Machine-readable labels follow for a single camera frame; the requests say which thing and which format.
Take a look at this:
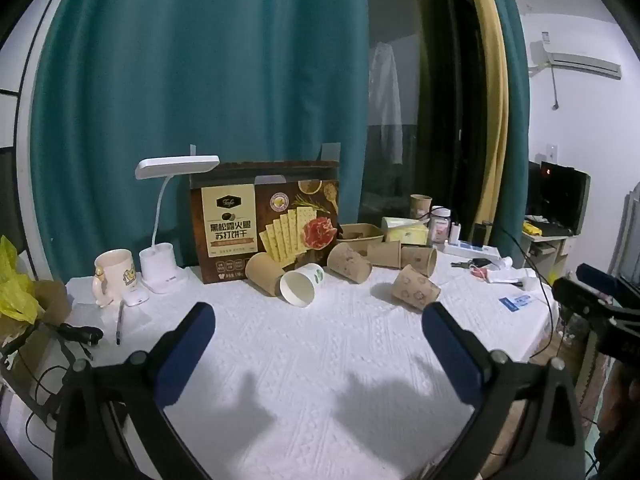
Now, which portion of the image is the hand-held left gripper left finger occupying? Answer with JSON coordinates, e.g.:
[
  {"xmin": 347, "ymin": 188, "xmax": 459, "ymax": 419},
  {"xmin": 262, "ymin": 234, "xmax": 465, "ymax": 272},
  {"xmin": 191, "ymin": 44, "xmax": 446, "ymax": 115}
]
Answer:
[{"xmin": 52, "ymin": 302, "xmax": 217, "ymax": 480}]

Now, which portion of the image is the white paper cup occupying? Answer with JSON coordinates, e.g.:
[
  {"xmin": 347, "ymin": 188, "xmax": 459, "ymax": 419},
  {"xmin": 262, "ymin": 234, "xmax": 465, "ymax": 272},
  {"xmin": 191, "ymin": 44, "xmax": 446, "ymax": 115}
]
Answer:
[{"xmin": 279, "ymin": 263, "xmax": 326, "ymax": 308}]

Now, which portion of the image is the person's right forearm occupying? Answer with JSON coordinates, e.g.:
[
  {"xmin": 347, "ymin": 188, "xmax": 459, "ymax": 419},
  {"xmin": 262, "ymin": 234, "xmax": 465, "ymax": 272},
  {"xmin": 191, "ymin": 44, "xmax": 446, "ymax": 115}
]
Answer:
[{"xmin": 597, "ymin": 360, "xmax": 640, "ymax": 443}]

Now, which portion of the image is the wide teal curtain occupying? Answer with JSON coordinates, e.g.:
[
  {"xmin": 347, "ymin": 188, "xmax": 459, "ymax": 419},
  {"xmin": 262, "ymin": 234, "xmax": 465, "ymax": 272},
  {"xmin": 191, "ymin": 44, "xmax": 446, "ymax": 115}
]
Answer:
[{"xmin": 30, "ymin": 0, "xmax": 370, "ymax": 281}]

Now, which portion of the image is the white side desk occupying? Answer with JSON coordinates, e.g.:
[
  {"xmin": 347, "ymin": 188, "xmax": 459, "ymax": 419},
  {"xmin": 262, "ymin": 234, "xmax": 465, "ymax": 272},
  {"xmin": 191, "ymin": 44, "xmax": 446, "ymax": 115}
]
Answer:
[{"xmin": 521, "ymin": 217, "xmax": 576, "ymax": 286}]

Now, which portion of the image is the black computer monitor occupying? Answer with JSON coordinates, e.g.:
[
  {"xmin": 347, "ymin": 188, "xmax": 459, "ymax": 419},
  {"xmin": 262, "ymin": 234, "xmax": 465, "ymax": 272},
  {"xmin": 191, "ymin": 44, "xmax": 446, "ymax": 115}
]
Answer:
[{"xmin": 529, "ymin": 161, "xmax": 592, "ymax": 237}]

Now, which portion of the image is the brown cracker box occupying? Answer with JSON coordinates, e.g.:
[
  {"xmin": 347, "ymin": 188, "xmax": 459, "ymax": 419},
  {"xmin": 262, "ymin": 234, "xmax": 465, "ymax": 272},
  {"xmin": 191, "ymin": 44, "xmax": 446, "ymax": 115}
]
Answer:
[{"xmin": 190, "ymin": 160, "xmax": 341, "ymax": 285}]

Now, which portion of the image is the white tube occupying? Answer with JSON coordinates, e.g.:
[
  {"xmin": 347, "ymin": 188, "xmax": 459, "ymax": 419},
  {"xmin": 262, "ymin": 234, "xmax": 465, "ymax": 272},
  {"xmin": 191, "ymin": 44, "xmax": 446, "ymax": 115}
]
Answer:
[{"xmin": 487, "ymin": 256, "xmax": 538, "ymax": 291}]

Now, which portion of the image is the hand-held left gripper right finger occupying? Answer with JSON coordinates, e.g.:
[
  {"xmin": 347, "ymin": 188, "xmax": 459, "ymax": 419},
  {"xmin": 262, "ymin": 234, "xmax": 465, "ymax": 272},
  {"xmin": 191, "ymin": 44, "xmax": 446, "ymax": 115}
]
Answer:
[{"xmin": 421, "ymin": 302, "xmax": 587, "ymax": 480}]

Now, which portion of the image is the black power cable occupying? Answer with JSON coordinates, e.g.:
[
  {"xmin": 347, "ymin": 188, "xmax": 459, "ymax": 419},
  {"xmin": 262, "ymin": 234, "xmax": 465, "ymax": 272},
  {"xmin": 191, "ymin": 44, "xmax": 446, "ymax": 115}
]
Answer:
[{"xmin": 492, "ymin": 222, "xmax": 563, "ymax": 361}]

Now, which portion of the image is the white air conditioner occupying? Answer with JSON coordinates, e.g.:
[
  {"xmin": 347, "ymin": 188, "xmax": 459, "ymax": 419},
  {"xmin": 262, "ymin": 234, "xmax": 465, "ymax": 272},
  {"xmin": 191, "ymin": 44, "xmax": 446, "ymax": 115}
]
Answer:
[{"xmin": 529, "ymin": 40, "xmax": 622, "ymax": 80}]

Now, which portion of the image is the brown paper bag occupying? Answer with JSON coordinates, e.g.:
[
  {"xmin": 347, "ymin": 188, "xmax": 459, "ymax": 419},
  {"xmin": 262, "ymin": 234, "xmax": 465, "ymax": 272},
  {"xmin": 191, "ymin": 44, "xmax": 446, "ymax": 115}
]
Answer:
[{"xmin": 0, "ymin": 279, "xmax": 72, "ymax": 391}]

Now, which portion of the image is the clear jar with white lid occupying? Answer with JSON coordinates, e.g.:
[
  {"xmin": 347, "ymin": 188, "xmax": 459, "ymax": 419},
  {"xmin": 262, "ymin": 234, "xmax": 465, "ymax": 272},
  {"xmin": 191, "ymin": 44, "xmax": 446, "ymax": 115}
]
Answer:
[{"xmin": 429, "ymin": 206, "xmax": 452, "ymax": 246}]

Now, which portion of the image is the brown paper bowl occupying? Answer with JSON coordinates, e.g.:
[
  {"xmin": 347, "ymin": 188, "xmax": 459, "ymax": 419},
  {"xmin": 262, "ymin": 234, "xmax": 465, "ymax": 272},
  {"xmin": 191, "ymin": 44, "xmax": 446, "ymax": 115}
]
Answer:
[{"xmin": 337, "ymin": 223, "xmax": 385, "ymax": 257}]

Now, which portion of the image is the yellow plastic bag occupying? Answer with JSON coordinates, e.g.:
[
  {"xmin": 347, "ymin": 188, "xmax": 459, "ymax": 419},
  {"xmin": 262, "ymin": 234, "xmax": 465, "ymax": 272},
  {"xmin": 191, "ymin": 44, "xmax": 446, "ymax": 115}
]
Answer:
[{"xmin": 0, "ymin": 235, "xmax": 46, "ymax": 325}]

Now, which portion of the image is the yellow curtain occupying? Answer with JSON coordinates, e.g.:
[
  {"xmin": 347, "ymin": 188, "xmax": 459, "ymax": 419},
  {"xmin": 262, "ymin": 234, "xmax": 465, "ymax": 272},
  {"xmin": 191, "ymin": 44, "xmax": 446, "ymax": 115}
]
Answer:
[{"xmin": 457, "ymin": 0, "xmax": 511, "ymax": 226}]

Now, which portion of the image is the white power strip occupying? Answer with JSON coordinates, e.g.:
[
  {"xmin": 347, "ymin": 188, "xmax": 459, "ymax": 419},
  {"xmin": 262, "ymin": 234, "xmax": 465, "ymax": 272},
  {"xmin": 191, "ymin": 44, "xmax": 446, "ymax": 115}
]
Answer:
[{"xmin": 444, "ymin": 241, "xmax": 501, "ymax": 260}]

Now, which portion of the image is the blue and white card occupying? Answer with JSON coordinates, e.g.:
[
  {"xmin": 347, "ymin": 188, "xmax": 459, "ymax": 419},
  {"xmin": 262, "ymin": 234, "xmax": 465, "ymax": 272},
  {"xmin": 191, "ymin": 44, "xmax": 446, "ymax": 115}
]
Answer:
[{"xmin": 498, "ymin": 294, "xmax": 536, "ymax": 313}]

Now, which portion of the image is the white desk lamp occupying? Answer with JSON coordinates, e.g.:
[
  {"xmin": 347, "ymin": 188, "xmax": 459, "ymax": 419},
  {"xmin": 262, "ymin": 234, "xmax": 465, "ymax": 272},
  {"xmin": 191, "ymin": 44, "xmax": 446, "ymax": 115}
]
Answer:
[{"xmin": 135, "ymin": 155, "xmax": 221, "ymax": 296}]

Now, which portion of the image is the patterned brown paper cup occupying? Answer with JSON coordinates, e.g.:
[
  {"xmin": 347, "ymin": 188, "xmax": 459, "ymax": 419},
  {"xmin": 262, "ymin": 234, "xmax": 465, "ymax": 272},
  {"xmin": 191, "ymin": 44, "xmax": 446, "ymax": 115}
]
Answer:
[
  {"xmin": 391, "ymin": 265, "xmax": 442, "ymax": 313},
  {"xmin": 400, "ymin": 246, "xmax": 438, "ymax": 278},
  {"xmin": 326, "ymin": 242, "xmax": 373, "ymax": 285}
]

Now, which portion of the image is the cream cartoon mug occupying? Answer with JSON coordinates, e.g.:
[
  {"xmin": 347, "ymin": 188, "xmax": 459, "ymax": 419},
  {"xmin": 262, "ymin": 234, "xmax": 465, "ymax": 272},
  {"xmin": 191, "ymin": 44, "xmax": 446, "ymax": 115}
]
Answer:
[{"xmin": 91, "ymin": 249, "xmax": 138, "ymax": 308}]

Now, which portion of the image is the plain brown paper cup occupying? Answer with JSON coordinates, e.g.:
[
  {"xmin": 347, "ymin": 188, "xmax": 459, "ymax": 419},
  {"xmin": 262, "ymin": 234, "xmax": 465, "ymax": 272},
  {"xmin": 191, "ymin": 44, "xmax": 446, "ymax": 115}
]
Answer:
[
  {"xmin": 244, "ymin": 252, "xmax": 286, "ymax": 297},
  {"xmin": 366, "ymin": 240, "xmax": 402, "ymax": 269}
]

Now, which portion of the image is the yellow tissue box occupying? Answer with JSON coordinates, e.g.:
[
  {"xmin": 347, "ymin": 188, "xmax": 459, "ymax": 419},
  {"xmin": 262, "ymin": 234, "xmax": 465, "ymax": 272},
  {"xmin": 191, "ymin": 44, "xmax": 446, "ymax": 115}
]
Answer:
[{"xmin": 381, "ymin": 216, "xmax": 431, "ymax": 247}]

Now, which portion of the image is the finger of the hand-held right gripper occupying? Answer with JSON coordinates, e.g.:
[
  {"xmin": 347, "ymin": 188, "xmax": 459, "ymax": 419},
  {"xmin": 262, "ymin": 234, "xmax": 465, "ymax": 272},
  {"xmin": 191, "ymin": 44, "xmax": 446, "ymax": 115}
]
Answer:
[
  {"xmin": 575, "ymin": 262, "xmax": 622, "ymax": 295},
  {"xmin": 551, "ymin": 277, "xmax": 640, "ymax": 332}
]

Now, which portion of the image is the white embossed tablecloth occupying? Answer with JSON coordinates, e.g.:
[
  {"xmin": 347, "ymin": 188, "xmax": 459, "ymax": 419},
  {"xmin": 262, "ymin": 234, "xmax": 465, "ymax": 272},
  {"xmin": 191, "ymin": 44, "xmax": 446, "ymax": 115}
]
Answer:
[{"xmin": 0, "ymin": 259, "xmax": 557, "ymax": 480}]

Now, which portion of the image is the narrow teal curtain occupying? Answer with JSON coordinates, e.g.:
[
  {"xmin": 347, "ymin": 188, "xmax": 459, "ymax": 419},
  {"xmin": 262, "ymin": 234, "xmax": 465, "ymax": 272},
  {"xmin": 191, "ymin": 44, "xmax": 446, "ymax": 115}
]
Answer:
[{"xmin": 487, "ymin": 0, "xmax": 532, "ymax": 248}]

